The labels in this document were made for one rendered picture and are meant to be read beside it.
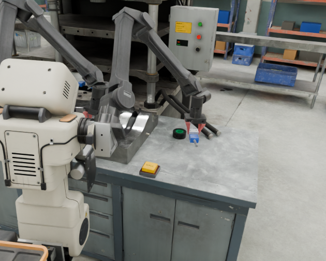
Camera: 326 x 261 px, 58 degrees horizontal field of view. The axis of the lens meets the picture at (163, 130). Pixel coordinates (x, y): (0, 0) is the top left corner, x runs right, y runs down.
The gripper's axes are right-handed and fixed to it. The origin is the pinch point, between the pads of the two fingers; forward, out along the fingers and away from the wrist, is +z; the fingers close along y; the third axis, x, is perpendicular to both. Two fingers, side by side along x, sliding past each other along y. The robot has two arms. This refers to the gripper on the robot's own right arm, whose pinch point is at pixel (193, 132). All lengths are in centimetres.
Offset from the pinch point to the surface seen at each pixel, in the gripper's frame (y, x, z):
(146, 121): 23.2, -18.5, 3.4
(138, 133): 27.5, -10.0, 6.5
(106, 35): 50, -87, -31
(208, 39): -18, -67, -34
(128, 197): 32.5, 7.9, 34.9
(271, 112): -166, -244, 94
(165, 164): 13.7, 7.3, 14.7
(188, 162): 2.1, 5.1, 14.6
